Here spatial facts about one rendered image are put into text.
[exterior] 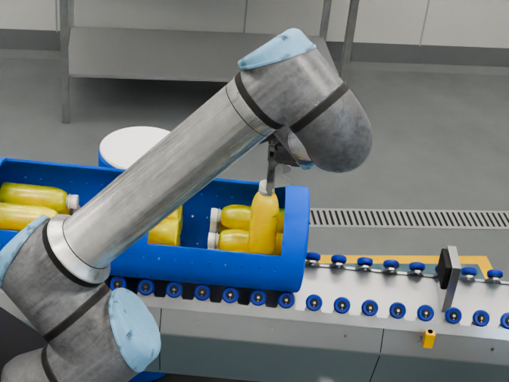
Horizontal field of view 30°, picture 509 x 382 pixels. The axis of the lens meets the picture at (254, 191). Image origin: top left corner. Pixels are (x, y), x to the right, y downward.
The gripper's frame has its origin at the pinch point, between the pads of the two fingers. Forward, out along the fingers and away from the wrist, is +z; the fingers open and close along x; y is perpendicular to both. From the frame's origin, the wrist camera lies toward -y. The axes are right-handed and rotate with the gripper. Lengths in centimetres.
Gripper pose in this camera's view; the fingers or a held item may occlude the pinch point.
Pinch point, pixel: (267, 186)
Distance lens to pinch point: 236.7
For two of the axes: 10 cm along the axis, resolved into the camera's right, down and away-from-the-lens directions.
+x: 0.4, -5.4, 8.4
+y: 10.0, 1.0, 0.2
